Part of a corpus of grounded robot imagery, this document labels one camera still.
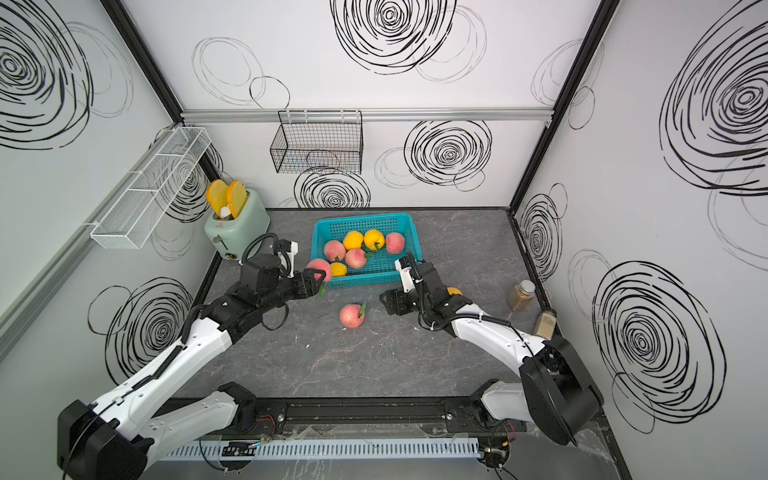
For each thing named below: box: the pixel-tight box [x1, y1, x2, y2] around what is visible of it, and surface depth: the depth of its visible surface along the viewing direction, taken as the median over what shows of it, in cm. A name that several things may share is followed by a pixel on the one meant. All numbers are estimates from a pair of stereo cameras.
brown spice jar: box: [507, 279, 536, 312], surface depth 90 cm
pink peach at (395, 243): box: [386, 232, 405, 255], surface depth 106 cm
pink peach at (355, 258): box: [345, 248, 367, 269], surface depth 101 cm
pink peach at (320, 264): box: [306, 258, 331, 283], surface depth 79 cm
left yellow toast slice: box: [206, 179, 229, 217], surface depth 97 cm
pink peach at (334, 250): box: [324, 240, 346, 262], surface depth 102 cm
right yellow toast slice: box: [227, 180, 248, 219], surface depth 98 cm
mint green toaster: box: [204, 189, 271, 261], surface depth 98 cm
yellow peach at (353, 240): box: [344, 230, 363, 250], surface depth 106 cm
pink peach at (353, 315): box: [339, 302, 367, 328], surface depth 88 cm
